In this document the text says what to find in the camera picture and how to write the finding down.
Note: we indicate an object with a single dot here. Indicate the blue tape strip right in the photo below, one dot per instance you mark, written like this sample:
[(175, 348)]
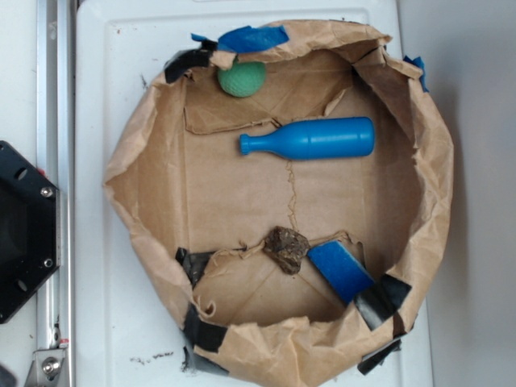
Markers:
[(419, 63)]

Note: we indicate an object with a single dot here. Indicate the green foam ball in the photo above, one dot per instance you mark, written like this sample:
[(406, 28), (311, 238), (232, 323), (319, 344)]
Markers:
[(242, 79)]

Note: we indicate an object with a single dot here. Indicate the white plastic board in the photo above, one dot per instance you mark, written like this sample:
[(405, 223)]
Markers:
[(123, 334)]

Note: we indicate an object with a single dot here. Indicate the brown paper bag tray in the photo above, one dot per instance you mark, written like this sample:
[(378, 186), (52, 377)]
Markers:
[(198, 211)]

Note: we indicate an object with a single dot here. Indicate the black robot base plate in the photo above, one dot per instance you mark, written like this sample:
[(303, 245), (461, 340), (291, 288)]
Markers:
[(28, 230)]

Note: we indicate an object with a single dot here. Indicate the brown rock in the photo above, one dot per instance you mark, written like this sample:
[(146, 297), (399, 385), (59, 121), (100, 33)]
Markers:
[(287, 248)]

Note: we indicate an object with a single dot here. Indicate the metal corner bracket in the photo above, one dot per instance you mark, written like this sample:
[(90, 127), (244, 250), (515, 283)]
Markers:
[(49, 368)]

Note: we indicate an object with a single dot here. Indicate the aluminium rail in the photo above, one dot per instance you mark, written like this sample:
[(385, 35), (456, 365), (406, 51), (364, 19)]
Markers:
[(55, 155)]

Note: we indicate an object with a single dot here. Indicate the blue tape strip top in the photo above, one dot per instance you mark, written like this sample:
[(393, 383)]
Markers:
[(252, 39)]

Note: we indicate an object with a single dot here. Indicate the blue plastic bottle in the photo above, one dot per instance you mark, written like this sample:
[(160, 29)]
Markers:
[(315, 139)]

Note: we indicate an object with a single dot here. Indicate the blue tape strip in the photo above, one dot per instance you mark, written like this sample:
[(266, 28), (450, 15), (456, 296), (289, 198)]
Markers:
[(252, 39), (419, 63)]

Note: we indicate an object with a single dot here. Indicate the blue sponge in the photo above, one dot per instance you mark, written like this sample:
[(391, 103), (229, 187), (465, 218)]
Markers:
[(343, 272)]

